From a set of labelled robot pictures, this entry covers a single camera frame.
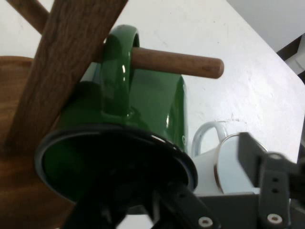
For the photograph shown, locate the green enamel mug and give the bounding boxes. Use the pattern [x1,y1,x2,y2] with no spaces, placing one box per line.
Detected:
[34,23,198,215]

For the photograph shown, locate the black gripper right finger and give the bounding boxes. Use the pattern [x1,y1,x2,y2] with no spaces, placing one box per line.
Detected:
[238,132,305,229]

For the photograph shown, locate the wooden mug tree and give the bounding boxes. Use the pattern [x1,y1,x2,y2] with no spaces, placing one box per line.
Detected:
[0,0,224,229]

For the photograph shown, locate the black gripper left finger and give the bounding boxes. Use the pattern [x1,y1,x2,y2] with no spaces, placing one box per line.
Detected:
[64,164,222,229]

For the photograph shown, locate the white enamel mug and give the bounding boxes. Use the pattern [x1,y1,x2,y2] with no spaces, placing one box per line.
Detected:
[190,120,270,195]

